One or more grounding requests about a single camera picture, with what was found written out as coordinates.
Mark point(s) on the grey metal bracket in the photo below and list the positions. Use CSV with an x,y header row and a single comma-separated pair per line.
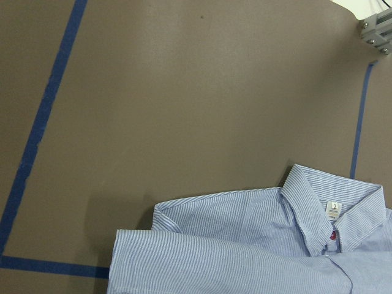
x,y
376,31

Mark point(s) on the light blue striped shirt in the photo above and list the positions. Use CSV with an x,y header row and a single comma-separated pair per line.
x,y
318,233

